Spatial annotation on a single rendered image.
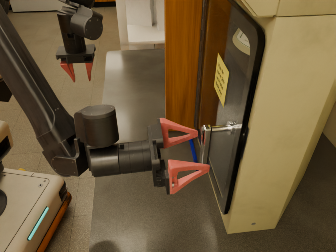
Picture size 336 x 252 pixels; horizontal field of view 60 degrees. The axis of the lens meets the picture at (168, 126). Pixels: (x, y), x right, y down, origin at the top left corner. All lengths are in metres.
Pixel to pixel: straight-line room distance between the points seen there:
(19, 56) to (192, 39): 0.41
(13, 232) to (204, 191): 1.10
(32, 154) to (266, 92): 2.14
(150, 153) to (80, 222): 1.42
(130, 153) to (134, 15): 1.38
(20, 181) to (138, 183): 1.15
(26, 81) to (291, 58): 0.42
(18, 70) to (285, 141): 0.46
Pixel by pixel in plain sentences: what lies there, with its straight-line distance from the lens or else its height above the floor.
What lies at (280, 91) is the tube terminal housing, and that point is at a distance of 0.45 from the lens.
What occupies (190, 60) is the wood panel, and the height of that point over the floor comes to 1.18.
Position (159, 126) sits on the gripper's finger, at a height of 1.18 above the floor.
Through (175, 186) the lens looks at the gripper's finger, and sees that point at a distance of 0.51.
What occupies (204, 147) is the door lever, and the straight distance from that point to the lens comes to 0.54.
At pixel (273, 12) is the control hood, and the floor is 1.42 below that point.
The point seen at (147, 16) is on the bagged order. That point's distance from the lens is 1.79.
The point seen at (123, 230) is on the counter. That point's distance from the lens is 0.70.
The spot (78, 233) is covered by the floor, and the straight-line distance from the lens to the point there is 1.86.
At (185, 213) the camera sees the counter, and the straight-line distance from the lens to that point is 0.71.
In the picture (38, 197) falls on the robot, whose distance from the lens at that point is 1.72.
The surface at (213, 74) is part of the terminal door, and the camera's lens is 0.63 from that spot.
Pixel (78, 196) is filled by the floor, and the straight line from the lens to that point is 2.02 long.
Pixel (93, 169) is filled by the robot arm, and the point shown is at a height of 1.15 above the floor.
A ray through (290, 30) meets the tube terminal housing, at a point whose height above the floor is 1.39.
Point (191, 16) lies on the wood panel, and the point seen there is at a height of 1.30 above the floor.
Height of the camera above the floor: 1.52
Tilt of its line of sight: 38 degrees down
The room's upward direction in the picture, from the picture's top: straight up
